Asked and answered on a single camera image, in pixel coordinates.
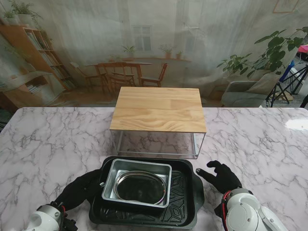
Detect silver rectangular baking tray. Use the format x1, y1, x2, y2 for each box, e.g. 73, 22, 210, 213
102, 158, 173, 209

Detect red and black arm cable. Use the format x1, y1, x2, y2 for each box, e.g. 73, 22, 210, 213
221, 191, 233, 227

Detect round stainless steel tray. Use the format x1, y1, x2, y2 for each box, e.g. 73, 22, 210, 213
115, 170, 167, 205

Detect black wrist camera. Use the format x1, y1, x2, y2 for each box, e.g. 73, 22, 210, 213
64, 216, 79, 231
214, 204, 227, 219

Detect large black patterned baking tray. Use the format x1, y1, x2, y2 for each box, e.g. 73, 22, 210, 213
88, 155, 205, 228

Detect blue board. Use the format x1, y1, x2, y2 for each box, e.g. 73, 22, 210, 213
279, 60, 295, 84

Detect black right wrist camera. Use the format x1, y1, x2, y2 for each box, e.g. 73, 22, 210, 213
214, 204, 227, 219

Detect wooden top wire frame shelf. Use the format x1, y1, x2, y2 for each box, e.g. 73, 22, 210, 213
109, 86, 208, 161

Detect black tripod stand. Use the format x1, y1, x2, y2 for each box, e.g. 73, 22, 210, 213
266, 64, 308, 108

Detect printed room scene backdrop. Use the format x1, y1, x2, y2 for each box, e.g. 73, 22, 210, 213
0, 0, 308, 108

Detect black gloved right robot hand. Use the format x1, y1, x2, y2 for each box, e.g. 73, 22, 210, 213
196, 160, 243, 194

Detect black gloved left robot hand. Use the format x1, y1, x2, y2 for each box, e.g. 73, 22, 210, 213
55, 169, 105, 212

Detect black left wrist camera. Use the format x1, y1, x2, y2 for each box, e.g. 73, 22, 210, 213
64, 216, 79, 231

